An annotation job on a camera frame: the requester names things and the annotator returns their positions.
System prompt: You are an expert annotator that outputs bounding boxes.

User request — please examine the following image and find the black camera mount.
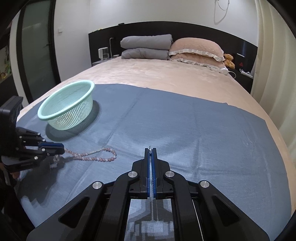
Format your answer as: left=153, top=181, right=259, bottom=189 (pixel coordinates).
left=1, top=96, right=23, bottom=138

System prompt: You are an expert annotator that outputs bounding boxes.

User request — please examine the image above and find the grey pillow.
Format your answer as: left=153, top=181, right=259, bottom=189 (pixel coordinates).
left=120, top=34, right=173, bottom=50
left=121, top=48, right=170, bottom=60

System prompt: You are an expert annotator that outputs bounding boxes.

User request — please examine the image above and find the cream curtain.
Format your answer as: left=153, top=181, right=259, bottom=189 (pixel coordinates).
left=250, top=0, right=296, bottom=149

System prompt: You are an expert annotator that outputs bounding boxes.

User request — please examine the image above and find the blue-grey cloth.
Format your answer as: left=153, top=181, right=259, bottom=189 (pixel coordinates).
left=18, top=84, right=292, bottom=240

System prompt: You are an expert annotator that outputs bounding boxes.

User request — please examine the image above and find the black headboard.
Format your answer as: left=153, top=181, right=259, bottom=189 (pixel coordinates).
left=88, top=21, right=258, bottom=70

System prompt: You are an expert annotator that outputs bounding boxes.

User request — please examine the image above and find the person's left hand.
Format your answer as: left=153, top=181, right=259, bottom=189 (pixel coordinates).
left=0, top=163, right=20, bottom=179

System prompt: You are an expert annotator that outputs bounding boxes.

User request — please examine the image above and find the brown teddy bear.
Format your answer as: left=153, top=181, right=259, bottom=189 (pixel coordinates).
left=224, top=54, right=235, bottom=69

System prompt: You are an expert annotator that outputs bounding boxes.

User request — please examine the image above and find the white bedside device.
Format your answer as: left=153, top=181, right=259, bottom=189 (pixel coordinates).
left=98, top=47, right=109, bottom=61

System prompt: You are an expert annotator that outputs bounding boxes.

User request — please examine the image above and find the lower grey pillow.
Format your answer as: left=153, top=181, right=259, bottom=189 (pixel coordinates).
left=121, top=48, right=170, bottom=60

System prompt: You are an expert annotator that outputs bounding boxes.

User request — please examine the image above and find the upper pink frilled pillow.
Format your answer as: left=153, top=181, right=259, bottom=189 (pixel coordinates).
left=169, top=38, right=224, bottom=62

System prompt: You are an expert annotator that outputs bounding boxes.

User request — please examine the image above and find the pink beaded necklace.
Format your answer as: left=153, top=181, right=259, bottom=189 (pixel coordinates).
left=63, top=146, right=117, bottom=162

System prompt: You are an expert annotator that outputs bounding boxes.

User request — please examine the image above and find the upper grey pillow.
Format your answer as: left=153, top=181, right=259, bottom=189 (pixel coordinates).
left=120, top=34, right=173, bottom=50

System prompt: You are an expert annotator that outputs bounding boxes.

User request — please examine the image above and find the black bedside table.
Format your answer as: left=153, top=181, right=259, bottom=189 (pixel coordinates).
left=233, top=70, right=253, bottom=94

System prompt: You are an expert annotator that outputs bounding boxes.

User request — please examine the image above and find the lower pink frilled pillow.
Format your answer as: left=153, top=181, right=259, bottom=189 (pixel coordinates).
left=170, top=53, right=225, bottom=69

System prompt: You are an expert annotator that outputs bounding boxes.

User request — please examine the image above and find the dark glass door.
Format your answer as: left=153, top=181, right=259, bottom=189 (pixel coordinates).
left=16, top=1, right=61, bottom=103

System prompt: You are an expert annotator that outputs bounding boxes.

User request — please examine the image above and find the white charger with cable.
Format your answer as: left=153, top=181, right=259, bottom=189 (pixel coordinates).
left=219, top=68, right=236, bottom=79

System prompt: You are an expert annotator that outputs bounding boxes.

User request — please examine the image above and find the mint green plastic basket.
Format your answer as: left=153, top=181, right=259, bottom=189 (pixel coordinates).
left=38, top=80, right=95, bottom=131

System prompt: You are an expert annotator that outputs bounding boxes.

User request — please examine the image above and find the pink frilled pillow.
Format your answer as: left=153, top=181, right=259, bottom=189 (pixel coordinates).
left=169, top=38, right=224, bottom=62
left=170, top=53, right=225, bottom=69

